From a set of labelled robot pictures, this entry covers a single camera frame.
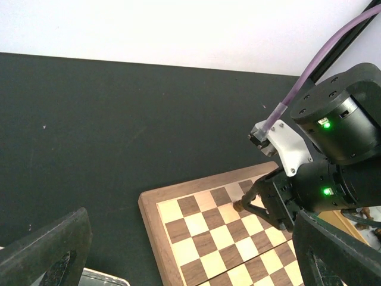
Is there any gold metal tin tray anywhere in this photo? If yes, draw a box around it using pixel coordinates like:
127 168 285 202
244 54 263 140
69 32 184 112
333 210 380 251

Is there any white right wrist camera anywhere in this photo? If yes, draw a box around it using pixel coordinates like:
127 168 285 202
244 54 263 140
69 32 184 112
248 120 313 177

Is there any black frame post right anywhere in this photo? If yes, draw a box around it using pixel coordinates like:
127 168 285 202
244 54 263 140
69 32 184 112
309 15 377 83

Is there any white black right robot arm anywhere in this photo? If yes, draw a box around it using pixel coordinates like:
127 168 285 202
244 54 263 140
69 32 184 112
233 63 380 232

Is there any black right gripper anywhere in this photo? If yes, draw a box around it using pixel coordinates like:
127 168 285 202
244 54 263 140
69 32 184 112
242 160 369 232

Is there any dark chess pieces pile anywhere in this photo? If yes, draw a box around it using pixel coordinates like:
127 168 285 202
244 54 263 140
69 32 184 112
341 207 380 238

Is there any wooden chess board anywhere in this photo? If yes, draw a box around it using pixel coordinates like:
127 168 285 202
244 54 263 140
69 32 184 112
138 163 303 285

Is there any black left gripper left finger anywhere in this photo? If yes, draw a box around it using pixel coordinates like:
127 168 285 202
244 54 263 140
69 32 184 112
1 208 92 285

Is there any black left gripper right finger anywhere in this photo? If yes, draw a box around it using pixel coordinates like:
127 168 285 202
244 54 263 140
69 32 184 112
292 210 380 285

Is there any dark chess piece king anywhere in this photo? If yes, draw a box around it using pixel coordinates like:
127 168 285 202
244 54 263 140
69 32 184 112
233 200 244 213

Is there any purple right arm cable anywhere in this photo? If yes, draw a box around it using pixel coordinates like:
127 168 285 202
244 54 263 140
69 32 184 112
261 5 381 132

